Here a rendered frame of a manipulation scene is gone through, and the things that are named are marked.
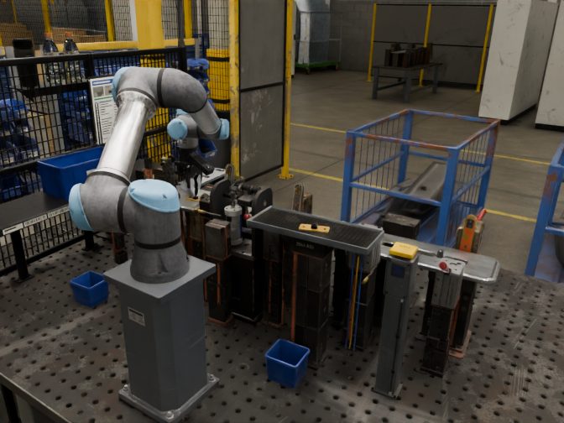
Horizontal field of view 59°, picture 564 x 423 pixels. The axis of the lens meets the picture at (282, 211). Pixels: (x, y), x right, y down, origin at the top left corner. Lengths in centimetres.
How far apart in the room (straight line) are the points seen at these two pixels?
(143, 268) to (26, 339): 73
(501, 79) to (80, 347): 842
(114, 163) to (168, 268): 30
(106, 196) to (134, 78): 40
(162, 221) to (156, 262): 11
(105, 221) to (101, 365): 59
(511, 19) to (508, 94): 118
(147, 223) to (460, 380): 104
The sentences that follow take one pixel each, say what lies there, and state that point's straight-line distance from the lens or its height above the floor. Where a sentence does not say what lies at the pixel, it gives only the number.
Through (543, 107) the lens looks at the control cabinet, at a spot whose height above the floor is 37.
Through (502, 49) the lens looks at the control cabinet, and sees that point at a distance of 934.
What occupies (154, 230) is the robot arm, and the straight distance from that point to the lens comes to 122.
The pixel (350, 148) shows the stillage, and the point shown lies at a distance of 364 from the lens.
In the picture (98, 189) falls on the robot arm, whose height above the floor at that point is 132.
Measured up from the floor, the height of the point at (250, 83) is 110.
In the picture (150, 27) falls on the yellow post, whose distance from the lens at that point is 266.
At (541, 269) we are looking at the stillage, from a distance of 376.
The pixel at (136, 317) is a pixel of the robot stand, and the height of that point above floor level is 100.
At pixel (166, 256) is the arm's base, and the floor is 116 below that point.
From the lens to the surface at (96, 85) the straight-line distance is 237.
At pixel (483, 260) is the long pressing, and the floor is 100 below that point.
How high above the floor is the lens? 173
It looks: 22 degrees down
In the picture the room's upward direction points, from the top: 1 degrees clockwise
